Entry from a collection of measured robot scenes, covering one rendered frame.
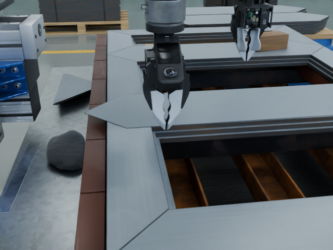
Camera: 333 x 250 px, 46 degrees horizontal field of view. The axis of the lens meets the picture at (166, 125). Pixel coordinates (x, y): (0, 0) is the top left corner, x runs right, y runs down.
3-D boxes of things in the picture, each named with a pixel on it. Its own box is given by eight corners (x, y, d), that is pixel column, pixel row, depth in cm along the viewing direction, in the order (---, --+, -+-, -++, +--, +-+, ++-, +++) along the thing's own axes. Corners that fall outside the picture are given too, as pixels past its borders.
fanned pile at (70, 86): (97, 73, 160) (96, 64, 158) (93, 113, 125) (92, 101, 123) (66, 74, 158) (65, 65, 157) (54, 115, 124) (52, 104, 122)
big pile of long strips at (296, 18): (300, 16, 209) (301, 4, 207) (338, 33, 174) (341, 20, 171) (151, 20, 200) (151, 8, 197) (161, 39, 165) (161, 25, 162)
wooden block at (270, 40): (277, 44, 137) (279, 30, 134) (287, 48, 132) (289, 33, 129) (247, 47, 133) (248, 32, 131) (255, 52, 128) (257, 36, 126)
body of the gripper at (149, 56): (180, 75, 82) (181, 16, 77) (187, 90, 75) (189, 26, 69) (143, 76, 81) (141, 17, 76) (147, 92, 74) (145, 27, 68)
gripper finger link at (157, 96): (163, 119, 84) (162, 78, 80) (166, 131, 79) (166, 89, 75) (148, 120, 84) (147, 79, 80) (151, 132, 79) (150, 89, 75)
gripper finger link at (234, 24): (230, 43, 102) (233, 8, 98) (229, 41, 103) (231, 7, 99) (248, 42, 102) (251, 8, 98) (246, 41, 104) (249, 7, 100)
